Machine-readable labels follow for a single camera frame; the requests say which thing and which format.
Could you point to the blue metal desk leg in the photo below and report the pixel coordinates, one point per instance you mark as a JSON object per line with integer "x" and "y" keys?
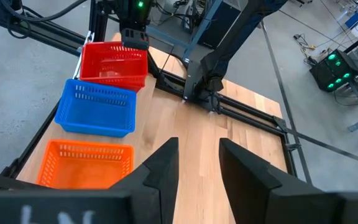
{"x": 201, "y": 31}

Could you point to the blue plastic basket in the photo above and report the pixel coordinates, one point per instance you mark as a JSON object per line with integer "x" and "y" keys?
{"x": 95, "y": 115}

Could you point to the red plastic basket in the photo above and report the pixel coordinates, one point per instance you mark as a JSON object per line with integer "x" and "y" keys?
{"x": 113, "y": 67}

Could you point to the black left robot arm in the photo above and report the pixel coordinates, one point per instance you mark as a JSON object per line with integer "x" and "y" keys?
{"x": 228, "y": 40}

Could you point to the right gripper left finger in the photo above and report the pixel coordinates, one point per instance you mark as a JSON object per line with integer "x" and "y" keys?
{"x": 73, "y": 208}

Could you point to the black computer with green lights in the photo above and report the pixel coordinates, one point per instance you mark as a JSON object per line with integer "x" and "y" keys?
{"x": 328, "y": 74}

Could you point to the orange plastic basket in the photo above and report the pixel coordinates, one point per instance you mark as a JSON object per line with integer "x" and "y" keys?
{"x": 82, "y": 171}

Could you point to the black aluminium table frame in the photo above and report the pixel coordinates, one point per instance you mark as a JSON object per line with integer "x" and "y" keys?
{"x": 42, "y": 35}

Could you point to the silver corner bracket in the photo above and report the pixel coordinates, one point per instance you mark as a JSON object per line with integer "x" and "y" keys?
{"x": 87, "y": 39}

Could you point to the dark computer tower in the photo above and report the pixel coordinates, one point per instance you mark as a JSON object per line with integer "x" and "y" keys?
{"x": 216, "y": 25}

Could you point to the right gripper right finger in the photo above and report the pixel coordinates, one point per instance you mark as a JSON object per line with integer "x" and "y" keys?
{"x": 291, "y": 208}

